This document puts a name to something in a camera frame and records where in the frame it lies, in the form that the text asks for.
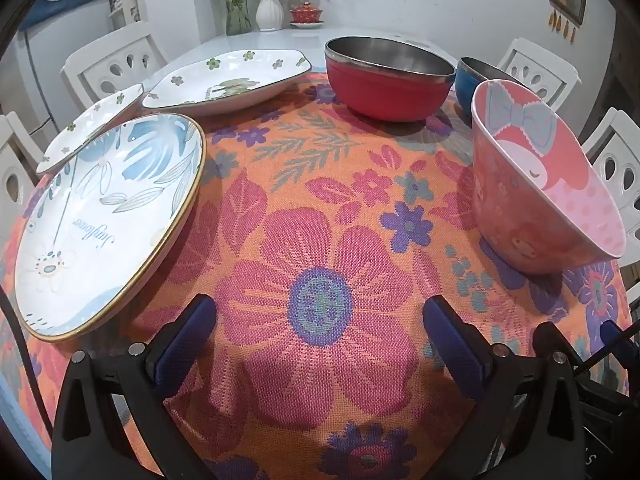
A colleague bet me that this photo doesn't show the small green flower plate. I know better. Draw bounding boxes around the small green flower plate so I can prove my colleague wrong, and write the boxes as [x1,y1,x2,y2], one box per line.
[36,83,146,177]

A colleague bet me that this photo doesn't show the pink cartoon bowl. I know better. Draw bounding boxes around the pink cartoon bowl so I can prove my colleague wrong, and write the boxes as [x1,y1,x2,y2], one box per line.
[471,79,627,276]

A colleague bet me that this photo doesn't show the floral orange tablecloth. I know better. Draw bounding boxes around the floral orange tablecloth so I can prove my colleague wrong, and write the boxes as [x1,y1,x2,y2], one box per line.
[0,72,633,480]

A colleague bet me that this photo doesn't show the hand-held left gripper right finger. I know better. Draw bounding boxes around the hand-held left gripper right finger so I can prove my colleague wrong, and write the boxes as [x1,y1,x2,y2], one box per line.
[422,295,586,480]

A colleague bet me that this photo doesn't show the red lidded teacup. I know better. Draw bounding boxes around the red lidded teacup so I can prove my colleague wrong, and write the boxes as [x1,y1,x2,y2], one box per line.
[290,3,321,24]

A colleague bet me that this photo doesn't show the glass vase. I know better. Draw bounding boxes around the glass vase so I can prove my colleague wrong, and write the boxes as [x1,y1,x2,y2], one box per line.
[226,0,254,36]

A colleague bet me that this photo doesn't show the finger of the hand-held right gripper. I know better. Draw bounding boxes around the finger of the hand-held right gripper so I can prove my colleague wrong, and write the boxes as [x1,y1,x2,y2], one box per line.
[599,319,636,361]

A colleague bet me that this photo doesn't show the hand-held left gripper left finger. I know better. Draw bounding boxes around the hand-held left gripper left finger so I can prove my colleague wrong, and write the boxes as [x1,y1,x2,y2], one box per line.
[51,294,218,480]

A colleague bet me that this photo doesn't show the red steel-lined bowl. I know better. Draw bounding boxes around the red steel-lined bowl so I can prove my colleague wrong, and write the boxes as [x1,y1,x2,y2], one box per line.
[324,36,455,122]

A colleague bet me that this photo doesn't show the dark wooden cabinet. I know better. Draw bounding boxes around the dark wooden cabinet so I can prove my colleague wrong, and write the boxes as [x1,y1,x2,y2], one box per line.
[609,5,640,128]

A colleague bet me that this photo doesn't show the large green flower plate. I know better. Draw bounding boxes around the large green flower plate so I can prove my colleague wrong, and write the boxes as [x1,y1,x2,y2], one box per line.
[141,49,313,117]

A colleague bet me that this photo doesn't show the white dining chair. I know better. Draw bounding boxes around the white dining chair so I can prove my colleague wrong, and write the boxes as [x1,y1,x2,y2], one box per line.
[580,107,640,241]
[496,37,581,113]
[0,111,46,241]
[61,21,168,101]

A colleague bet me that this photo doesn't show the yellow hanging wall ornaments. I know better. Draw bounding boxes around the yellow hanging wall ornaments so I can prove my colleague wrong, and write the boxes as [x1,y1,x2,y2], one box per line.
[550,9,577,44]

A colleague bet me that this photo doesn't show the black cable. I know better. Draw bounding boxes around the black cable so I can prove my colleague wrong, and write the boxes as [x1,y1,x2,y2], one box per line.
[0,280,56,436]

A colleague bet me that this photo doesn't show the white refrigerator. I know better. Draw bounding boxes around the white refrigerator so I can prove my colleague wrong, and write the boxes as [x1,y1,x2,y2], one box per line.
[15,0,128,131]

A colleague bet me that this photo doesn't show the blue steel-lined bowl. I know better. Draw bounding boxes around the blue steel-lined bowl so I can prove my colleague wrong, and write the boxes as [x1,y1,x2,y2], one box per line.
[454,56,531,117]

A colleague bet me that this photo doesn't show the blue leaf print plate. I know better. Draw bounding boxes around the blue leaf print plate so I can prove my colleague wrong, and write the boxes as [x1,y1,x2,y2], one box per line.
[14,113,207,343]

